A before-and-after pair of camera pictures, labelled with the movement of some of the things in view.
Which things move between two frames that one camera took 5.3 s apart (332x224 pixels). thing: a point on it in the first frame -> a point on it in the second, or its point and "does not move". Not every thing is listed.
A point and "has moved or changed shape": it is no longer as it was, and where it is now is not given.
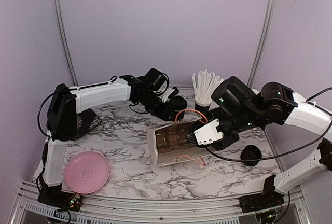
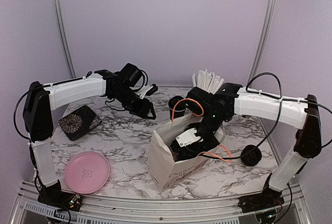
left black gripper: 165,112 -> 142,109
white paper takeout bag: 187,152 has moved or changed shape
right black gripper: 220,144 -> 205,147
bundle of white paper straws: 204,83 does not move
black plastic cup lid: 179,103 does not move
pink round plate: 86,172 does not move
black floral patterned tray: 86,121 does not move
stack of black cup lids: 251,152 does not move
